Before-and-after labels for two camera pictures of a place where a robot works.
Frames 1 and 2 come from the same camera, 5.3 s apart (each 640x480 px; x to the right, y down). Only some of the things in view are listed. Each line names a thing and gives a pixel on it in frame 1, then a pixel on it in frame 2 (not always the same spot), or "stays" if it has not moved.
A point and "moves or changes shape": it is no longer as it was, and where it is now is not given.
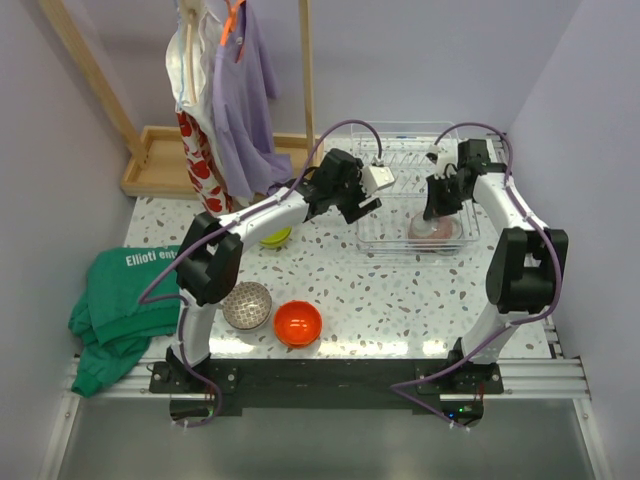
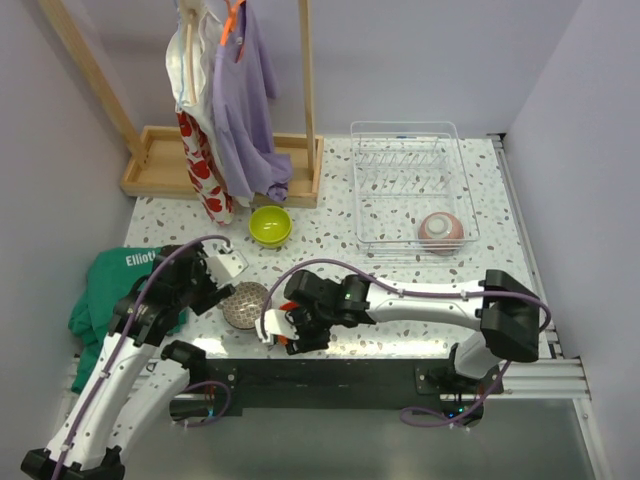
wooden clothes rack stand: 154,165 stays
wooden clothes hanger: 191,55 stays
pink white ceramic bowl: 443,230 moves or changes shape
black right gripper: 435,206 -> 305,343
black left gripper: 358,201 -> 209,288
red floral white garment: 190,63 stays
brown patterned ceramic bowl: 246,306 stays
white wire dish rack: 403,147 stays
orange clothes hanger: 229,28 stays
